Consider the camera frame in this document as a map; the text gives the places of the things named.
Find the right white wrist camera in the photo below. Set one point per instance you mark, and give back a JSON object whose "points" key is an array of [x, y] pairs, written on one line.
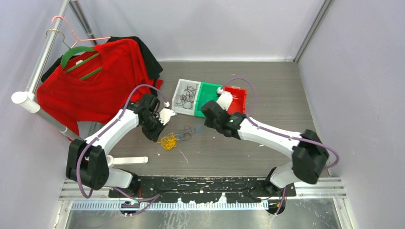
{"points": [[225, 98]]}

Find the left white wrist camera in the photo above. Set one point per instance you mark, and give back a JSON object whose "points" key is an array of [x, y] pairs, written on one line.
{"points": [[165, 115]]}

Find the metal clothes rack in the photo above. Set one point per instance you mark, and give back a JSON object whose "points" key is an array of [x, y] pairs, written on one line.
{"points": [[26, 98]]}

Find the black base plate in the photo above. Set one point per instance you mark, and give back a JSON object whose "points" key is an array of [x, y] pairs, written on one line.
{"points": [[199, 190]]}

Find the pink clothes hanger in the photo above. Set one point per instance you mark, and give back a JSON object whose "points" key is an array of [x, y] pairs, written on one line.
{"points": [[76, 37]]}

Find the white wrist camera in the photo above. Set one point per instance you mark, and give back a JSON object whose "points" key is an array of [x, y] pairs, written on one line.
{"points": [[225, 98], [165, 115]]}

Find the gold wire hanger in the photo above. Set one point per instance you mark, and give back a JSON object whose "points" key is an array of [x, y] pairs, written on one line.
{"points": [[56, 33]]}

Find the red shirt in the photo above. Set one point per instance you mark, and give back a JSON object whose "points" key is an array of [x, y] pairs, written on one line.
{"points": [[96, 90]]}

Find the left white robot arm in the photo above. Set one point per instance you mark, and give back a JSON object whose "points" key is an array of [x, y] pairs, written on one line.
{"points": [[87, 161]]}

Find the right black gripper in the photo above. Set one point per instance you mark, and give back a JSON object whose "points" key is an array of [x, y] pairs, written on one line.
{"points": [[209, 123]]}

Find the green clothes hanger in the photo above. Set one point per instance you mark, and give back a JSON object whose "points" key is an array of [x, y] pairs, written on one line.
{"points": [[73, 51]]}

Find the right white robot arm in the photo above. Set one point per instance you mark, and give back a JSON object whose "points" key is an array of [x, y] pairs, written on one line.
{"points": [[307, 153]]}

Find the green plastic bin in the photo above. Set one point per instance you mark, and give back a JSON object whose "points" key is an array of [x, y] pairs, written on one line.
{"points": [[207, 92]]}

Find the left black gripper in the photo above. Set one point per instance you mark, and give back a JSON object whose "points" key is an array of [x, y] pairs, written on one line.
{"points": [[154, 135]]}

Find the red plastic bin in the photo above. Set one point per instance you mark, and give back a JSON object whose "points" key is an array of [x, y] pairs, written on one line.
{"points": [[239, 99]]}

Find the black garment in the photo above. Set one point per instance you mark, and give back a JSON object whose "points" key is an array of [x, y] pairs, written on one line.
{"points": [[153, 67]]}

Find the white plastic bin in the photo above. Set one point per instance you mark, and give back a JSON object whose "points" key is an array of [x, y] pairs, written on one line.
{"points": [[185, 96]]}

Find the white rack foot bar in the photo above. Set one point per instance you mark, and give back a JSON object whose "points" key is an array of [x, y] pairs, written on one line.
{"points": [[124, 161]]}

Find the aluminium rail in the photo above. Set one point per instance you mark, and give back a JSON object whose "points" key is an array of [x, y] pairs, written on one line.
{"points": [[101, 201]]}

